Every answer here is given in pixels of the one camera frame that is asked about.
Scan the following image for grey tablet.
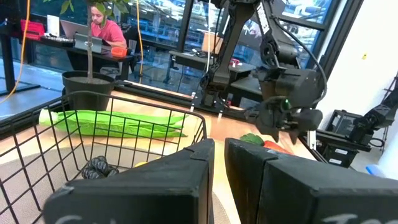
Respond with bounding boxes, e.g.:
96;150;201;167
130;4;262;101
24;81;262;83
73;32;103;54

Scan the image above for black keyboard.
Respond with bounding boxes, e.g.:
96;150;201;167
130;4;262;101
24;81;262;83
40;35;75;47

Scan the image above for silver metal bracket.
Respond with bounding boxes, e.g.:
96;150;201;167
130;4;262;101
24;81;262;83
307;129;317;151

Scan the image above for white panel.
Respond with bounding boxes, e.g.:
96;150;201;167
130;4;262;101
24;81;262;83
46;14;60;37

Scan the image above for grey laptop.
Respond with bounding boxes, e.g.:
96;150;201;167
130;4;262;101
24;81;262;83
60;20;91;40

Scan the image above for person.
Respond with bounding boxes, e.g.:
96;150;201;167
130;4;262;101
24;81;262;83
90;4;127;49

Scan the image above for grey office desk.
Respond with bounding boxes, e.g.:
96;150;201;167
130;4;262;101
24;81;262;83
169;50;257;94

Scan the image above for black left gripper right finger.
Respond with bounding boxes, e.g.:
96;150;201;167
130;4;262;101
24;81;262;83
223;138;398;224

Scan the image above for black office desk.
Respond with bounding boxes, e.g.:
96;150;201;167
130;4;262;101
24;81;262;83
26;37;134;82

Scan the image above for potted green tree black pot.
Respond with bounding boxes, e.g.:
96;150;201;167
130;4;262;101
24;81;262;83
43;0;131;112

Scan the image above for black wire basket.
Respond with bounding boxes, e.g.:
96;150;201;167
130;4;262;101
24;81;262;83
0;90;208;224

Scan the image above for black case with white labels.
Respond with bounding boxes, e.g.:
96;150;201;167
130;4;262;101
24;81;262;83
322;144;355;169

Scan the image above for cardboard box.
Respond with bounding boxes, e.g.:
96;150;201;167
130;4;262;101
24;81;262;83
201;32;224;54

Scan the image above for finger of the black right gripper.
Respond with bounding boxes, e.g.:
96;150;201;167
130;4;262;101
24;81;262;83
287;129;302;146
269;128;281;143

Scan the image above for orange box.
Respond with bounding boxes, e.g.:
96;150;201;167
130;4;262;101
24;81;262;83
111;46;128;59

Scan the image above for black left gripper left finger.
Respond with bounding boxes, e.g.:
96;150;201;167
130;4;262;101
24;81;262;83
41;138;216;224

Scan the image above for yellow power cable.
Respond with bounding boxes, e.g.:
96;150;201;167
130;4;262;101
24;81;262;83
136;0;144;78

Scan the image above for orange cable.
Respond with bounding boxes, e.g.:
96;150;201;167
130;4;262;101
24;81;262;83
0;0;32;105

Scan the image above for red case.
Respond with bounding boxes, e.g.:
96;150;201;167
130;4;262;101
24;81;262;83
20;19;46;40

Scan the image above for green long beans bunch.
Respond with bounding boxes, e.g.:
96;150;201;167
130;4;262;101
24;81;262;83
39;108;189;139

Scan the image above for orange carrot with green leaf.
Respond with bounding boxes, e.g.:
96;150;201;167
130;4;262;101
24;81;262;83
239;133;295;156

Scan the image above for black storage crate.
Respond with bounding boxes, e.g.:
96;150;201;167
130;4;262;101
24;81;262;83
325;109;355;138

